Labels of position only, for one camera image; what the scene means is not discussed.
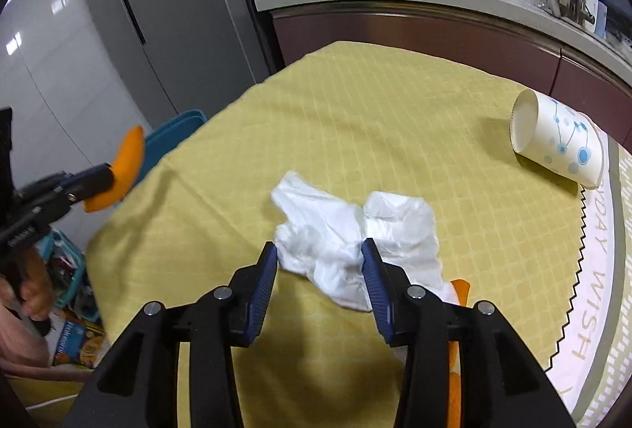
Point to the grey refrigerator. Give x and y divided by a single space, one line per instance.
173 3

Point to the blue plastic bin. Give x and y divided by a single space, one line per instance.
168 132

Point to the kitchen counter cabinet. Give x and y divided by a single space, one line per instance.
444 28

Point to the white dotted paper cup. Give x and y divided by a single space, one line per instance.
563 137

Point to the yellow checked tablecloth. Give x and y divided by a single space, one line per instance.
370 122

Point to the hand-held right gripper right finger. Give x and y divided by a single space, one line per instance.
377 290

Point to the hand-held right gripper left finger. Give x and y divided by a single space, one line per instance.
261 290

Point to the teal basket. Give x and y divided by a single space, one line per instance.
69 255

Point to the white soap bottle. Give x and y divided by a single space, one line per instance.
589 8

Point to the person's left forearm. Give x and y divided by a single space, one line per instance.
19 339

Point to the blue book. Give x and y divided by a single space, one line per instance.
74 341

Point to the person's left hand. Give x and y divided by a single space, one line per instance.
38 292

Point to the person's pink clothing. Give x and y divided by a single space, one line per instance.
44 371

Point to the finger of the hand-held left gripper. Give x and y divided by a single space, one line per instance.
74 188

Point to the white printed mat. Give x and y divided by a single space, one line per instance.
602 309

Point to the white tissue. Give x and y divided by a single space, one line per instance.
326 240

